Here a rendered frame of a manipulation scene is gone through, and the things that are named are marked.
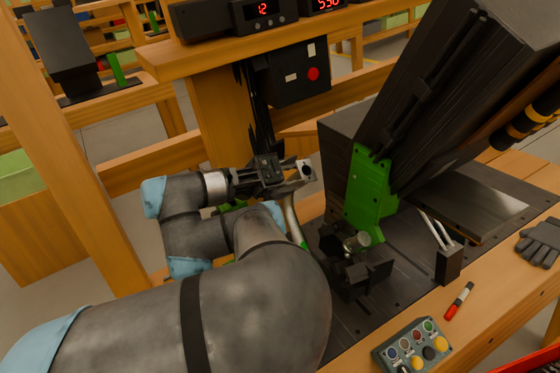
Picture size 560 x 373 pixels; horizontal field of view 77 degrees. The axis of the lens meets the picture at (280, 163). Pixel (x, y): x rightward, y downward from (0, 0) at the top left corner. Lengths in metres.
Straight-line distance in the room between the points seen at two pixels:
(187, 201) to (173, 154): 0.40
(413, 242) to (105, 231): 0.85
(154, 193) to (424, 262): 0.75
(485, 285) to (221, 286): 0.88
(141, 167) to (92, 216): 0.18
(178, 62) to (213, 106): 0.21
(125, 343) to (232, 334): 0.07
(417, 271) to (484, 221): 0.26
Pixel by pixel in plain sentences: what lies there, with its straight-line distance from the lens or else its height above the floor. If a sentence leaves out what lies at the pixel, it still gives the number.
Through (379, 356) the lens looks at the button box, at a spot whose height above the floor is 0.94.
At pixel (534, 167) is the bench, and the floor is 0.88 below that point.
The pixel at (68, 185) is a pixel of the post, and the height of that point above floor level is 1.31.
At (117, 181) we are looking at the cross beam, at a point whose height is 1.23.
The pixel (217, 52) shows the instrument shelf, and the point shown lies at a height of 1.53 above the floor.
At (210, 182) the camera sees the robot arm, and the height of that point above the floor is 1.34.
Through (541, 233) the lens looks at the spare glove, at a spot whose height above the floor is 0.93.
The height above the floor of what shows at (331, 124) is 1.24.
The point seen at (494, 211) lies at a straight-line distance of 0.92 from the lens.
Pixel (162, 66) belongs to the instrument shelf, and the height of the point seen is 1.53.
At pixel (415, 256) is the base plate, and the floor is 0.90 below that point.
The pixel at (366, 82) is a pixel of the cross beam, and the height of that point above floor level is 1.24.
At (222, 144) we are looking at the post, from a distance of 0.99.
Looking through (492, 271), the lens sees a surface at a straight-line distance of 1.11.
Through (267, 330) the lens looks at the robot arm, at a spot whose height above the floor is 1.49.
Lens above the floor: 1.70
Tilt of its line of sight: 31 degrees down
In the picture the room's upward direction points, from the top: 11 degrees counter-clockwise
